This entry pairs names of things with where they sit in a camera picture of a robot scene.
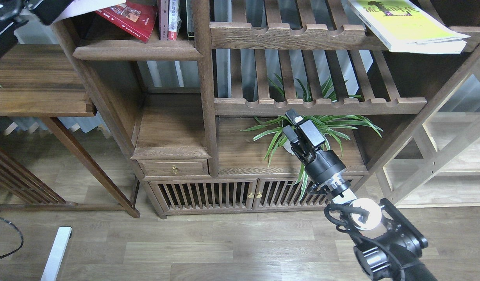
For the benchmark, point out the potted spider plant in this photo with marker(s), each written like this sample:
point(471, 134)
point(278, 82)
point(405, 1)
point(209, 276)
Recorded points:
point(328, 125)

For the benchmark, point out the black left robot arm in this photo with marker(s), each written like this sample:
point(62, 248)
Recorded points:
point(46, 10)

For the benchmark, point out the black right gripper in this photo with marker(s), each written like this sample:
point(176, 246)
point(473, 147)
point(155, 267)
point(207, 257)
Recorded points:
point(323, 167)

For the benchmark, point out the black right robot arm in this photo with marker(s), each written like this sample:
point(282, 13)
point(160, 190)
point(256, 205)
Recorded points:
point(387, 245)

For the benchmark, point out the red white upright book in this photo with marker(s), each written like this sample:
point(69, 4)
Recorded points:
point(174, 20)

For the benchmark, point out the maroon upright book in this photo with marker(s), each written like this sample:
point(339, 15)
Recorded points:
point(163, 15)

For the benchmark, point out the white table leg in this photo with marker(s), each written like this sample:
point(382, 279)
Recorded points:
point(56, 255)

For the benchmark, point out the yellow green book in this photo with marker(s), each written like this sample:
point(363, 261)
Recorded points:
point(405, 28)

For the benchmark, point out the dark wooden bookshelf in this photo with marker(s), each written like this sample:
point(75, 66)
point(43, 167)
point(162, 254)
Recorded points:
point(178, 109)

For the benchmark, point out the dark upright book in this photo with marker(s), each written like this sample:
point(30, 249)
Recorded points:
point(189, 20)

